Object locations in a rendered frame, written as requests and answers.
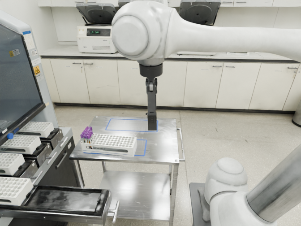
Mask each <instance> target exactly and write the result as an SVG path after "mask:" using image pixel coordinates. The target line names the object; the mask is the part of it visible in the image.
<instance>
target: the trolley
mask: <svg viewBox="0 0 301 226"><path fill-rule="evenodd" d="M90 126H91V127H92V130H93V133H95V134H105V135H120V136H131V137H136V138H137V148H136V152H135V154H134V157H128V156H120V155H111V154H101V153H92V152H91V153H87V152H82V148H81V141H82V139H81V138H80V140H79V142H78V143H77V145H76V147H75V148H74V150H73V151H72V153H71V154H70V156H69V159H70V161H71V165H72V168H73V172H74V176H75V179H76V183H77V187H83V184H82V179H81V175H80V171H79V167H78V164H77V160H82V161H101V162H102V166H103V173H104V175H103V178H102V181H101V184H100V186H99V189H110V190H111V195H112V201H111V204H110V208H109V209H114V210H115V208H116V204H117V201H120V205H119V209H118V213H117V217H116V218H124V219H137V220H150V221H163V222H169V226H173V218H174V209H175V199H176V187H177V177H178V168H179V164H180V161H185V154H184V146H183V139H182V131H181V128H177V127H176V119H175V118H157V130H148V119H147V117H117V116H94V118H93V120H92V121H91V123H90V124H89V126H88V127H90ZM177 130H179V131H180V136H181V148H182V157H183V159H180V158H179V150H178V139H177ZM106 161H107V162H124V163H142V164H159V165H169V173H168V174H162V173H145V172H129V171H112V170H107V168H106ZM172 165H174V167H173V178H172ZM171 178H172V188H171ZM170 195H171V200H170Z"/></svg>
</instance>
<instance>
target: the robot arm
mask: <svg viewBox="0 0 301 226"><path fill-rule="evenodd" d="M112 42H113V45H114V47H115V48H116V50H117V51H118V52H119V53H120V54H121V55H123V56H124V57H126V58H129V59H131V60H137V62H138V63H139V71H140V75H141V76H143V77H146V82H145V84H146V93H147V101H148V112H147V113H146V115H147V119H148V130H157V113H156V94H157V86H158V82H157V81H158V79H157V78H156V77H159V76H161V75H162V74H163V62H164V61H165V60H164V59H165V58H167V57H169V56H170V55H171V54H173V53H175V52H265V53H272V54H276V55H280V56H283V57H286V58H289V59H292V60H295V61H298V62H300V63H301V29H278V28H263V27H216V26H205V25H199V24H195V23H191V22H188V21H186V20H184V19H182V18H181V17H180V16H179V14H178V13H177V11H176V9H175V8H171V7H168V0H131V1H130V3H127V4H126V5H124V6H123V7H121V8H120V9H119V10H118V11H117V13H116V14H115V16H114V18H113V20H112ZM247 181H248V176H247V173H246V170H245V169H244V166H243V165H242V164H241V163H240V162H238V161H237V160H235V159H232V158H228V157H224V158H221V159H218V160H216V161H215V162H214V163H213V164H212V165H211V167H210V168H209V170H208V173H207V177H206V183H205V188H203V187H199V188H198V193H199V195H200V201H201V206H202V220H203V221H204V222H205V223H208V222H211V226H277V220H278V219H279V218H280V217H282V216H283V215H284V214H286V213H287V212H288V211H290V210H291V209H293V208H294V207H295V206H297V205H298V204H299V203H301V143H300V144H299V145H298V146H297V147H296V148H295V149H294V150H293V151H292V152H291V153H290V154H289V155H288V156H287V157H285V158H284V159H283V160H282V161H281V162H280V163H279V164H278V165H277V166H276V167H275V168H274V169H273V170H272V171H271V172H270V173H269V174H268V175H267V176H266V177H264V178H263V179H262V180H261V181H260V182H259V183H258V184H257V185H256V186H255V187H254V188H253V189H252V190H251V191H249V190H248V183H247Z"/></svg>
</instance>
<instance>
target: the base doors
mask: <svg viewBox="0 0 301 226"><path fill-rule="evenodd" d="M74 62H75V63H81V64H73V63H74ZM41 63H42V67H43V70H44V74H45V78H46V81H47V85H48V89H49V92H50V95H51V99H52V102H57V103H82V104H121V105H139V106H148V101H147V93H146V84H145V82H146V77H143V76H141V75H140V71H139V69H131V68H139V63H138V62H137V61H123V60H76V59H41ZM85 63H87V64H92V63H93V64H92V65H85ZM65 66H71V67H65ZM96 66H101V67H102V68H98V67H96ZM213 66H221V67H213ZM226 66H231V67H226ZM233 66H234V67H235V68H232V67H233ZM81 67H82V68H81ZM288 67H289V68H295V67H296V68H298V69H288ZM81 69H82V73H81ZM201 69H209V70H201ZM275 70H282V72H274V71H275ZM294 71H295V72H296V73H294ZM299 71H300V73H299ZM294 74H295V77H294V78H293V76H294ZM156 78H157V79H158V81H157V82H158V86H157V94H156V106H171V107H196V108H218V109H259V110H282V111H296V109H297V107H298V104H299V102H300V100H301V64H281V63H229V62H224V63H223V62H191V61H188V62H186V61H164V62H163V74H162V75H161V76H159V77H156Z"/></svg>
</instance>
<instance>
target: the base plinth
mask: <svg viewBox="0 0 301 226"><path fill-rule="evenodd" d="M54 104H55V105H57V106H82V107H107V108H131V109H148V106H139V105H121V104H82V103H57V102H54ZM156 109H167V110H193V111H217V112H243V113H277V114H294V113H295V111H282V110H259V109H218V108H196V107H171V106H156Z"/></svg>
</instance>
